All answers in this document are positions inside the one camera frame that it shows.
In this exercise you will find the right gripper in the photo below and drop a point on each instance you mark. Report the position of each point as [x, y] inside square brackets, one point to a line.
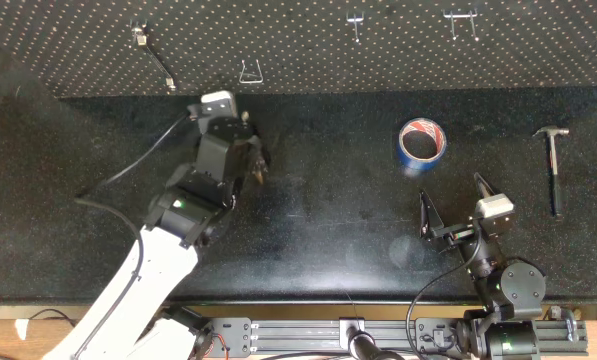
[450, 234]

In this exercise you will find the roll of blue tape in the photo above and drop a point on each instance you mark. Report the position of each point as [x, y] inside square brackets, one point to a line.
[408, 159]

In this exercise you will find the black and white pliers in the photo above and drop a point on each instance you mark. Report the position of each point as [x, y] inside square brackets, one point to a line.
[259, 167]

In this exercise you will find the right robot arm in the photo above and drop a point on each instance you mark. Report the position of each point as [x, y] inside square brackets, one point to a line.
[520, 290]

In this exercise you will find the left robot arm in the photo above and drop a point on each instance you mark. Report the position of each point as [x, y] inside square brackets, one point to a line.
[148, 280]

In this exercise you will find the black pegboard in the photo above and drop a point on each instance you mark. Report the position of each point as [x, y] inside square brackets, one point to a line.
[303, 50]

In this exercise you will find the hammer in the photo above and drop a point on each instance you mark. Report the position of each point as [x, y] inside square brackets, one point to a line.
[554, 165]

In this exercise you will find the metal hook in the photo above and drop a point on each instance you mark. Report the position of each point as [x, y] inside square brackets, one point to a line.
[137, 24]
[355, 22]
[251, 82]
[460, 15]

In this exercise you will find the wrench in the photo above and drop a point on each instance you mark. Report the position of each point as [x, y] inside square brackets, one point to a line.
[155, 59]

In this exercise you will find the white tape piece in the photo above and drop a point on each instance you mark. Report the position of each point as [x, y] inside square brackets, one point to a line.
[22, 327]

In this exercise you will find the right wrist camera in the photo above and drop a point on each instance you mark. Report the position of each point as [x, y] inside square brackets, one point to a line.
[493, 206]

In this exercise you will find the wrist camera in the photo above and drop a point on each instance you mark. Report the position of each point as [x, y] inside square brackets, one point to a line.
[218, 102]
[493, 206]

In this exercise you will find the mounting rail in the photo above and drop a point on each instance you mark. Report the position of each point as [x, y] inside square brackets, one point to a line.
[298, 335]

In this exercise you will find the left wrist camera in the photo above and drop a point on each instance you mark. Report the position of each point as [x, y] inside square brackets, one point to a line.
[218, 102]

